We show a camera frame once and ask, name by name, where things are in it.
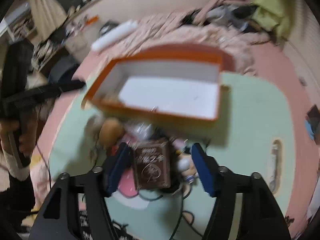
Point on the phone with lit screen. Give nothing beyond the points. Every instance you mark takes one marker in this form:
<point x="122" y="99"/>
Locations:
<point x="314" y="115"/>

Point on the clear plastic bag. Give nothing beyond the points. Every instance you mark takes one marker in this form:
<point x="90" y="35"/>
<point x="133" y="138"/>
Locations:
<point x="140" y="131"/>

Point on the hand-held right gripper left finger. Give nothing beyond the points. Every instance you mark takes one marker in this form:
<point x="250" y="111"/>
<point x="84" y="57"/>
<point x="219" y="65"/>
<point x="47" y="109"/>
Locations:
<point x="116" y="172"/>

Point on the brown printed packet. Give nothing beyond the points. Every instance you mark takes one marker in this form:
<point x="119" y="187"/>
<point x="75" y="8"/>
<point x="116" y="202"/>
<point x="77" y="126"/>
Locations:
<point x="152" y="165"/>

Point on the pink fuzzy garment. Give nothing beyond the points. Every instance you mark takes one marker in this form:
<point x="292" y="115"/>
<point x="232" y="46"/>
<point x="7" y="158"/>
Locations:
<point x="222" y="0"/>

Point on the person's left forearm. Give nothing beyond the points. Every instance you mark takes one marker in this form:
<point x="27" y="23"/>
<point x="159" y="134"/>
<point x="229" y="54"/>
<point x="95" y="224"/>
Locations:
<point x="15" y="170"/>

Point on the white paper roll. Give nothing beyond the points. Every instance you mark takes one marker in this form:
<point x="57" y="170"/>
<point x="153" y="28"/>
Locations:
<point x="112" y="35"/>

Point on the beige curtain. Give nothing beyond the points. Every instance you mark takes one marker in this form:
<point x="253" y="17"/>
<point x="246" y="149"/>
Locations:
<point x="47" y="10"/>

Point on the dark chair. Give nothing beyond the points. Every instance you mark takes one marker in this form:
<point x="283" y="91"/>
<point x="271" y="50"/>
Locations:
<point x="63" y="70"/>

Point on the pink floral blanket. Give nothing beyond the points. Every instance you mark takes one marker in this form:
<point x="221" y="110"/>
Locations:
<point x="200" y="35"/>

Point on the person's dark clothing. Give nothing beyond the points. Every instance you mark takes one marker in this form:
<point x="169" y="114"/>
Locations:
<point x="20" y="195"/>

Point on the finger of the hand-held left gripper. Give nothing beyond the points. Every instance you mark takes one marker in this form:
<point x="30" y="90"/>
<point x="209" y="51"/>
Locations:
<point x="57" y="88"/>

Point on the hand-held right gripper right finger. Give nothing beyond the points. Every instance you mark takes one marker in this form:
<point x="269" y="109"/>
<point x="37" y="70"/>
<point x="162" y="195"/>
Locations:
<point x="203" y="170"/>

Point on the tan round plush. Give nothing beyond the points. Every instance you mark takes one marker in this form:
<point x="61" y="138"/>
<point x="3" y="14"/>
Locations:
<point x="111" y="130"/>

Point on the light green garment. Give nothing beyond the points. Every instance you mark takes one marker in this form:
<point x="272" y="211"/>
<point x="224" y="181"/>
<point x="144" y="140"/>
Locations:
<point x="270" y="7"/>

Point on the person's left hand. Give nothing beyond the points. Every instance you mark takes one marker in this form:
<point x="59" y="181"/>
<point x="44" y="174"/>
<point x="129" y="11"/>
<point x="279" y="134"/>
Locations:
<point x="28" y="137"/>

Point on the small orange box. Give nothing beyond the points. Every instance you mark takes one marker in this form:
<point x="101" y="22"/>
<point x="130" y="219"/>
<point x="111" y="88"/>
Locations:
<point x="92" y="20"/>

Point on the orange cardboard box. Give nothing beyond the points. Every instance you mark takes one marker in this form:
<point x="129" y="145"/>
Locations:
<point x="162" y="97"/>

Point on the blue phone stand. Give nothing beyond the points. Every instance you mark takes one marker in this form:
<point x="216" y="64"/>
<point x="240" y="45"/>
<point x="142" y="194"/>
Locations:
<point x="310" y="130"/>

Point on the black and silver bag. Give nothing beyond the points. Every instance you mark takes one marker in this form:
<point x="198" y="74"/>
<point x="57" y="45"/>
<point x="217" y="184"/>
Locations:
<point x="108" y="28"/>

